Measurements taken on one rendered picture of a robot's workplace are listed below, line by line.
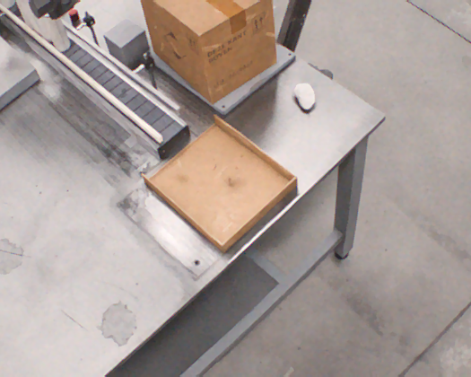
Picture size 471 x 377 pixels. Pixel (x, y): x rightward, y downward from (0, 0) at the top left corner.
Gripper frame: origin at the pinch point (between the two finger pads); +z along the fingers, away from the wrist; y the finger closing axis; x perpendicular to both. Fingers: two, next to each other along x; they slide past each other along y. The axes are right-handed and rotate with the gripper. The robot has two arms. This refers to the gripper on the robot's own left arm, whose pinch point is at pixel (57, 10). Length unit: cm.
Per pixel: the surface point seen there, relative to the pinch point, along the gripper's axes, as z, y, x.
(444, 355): -8, -36, 172
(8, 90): 17.9, 23.2, 8.5
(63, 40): 13.2, 0.8, 6.9
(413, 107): 46, -119, 111
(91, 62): 9.4, -1.3, 18.3
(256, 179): -30, -7, 70
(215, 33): -33, -21, 34
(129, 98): -4.9, -0.5, 34.6
